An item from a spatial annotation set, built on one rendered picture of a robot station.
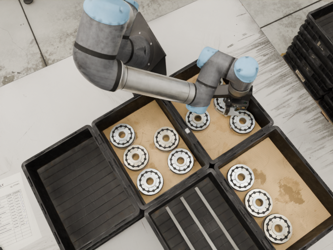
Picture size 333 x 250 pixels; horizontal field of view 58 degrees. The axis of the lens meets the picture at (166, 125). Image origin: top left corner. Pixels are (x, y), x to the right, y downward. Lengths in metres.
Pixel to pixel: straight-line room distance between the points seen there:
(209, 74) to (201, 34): 0.66
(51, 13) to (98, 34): 2.06
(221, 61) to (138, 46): 0.45
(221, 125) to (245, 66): 0.38
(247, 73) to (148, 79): 0.30
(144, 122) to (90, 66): 0.52
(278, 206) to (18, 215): 1.08
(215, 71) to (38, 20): 2.08
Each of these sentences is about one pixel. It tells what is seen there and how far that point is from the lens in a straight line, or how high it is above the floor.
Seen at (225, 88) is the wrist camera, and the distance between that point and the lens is 1.14.
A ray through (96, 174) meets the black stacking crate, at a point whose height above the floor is 0.83.
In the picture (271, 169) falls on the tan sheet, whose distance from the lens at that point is 1.27.
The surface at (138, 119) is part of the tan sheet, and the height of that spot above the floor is 0.83.
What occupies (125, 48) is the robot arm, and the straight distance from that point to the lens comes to 1.28.
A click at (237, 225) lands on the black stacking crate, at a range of 1.22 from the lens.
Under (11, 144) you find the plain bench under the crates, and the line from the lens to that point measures 1.58.
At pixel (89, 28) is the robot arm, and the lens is 0.81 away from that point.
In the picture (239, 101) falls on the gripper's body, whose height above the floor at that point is 0.99.
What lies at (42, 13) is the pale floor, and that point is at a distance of 2.88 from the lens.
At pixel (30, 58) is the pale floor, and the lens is 2.66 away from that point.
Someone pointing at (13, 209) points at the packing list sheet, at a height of 0.70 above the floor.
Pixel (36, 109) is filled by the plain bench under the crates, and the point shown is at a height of 0.70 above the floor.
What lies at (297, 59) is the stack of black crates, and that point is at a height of 0.27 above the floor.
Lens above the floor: 2.02
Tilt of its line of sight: 70 degrees down
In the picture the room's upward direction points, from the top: 7 degrees counter-clockwise
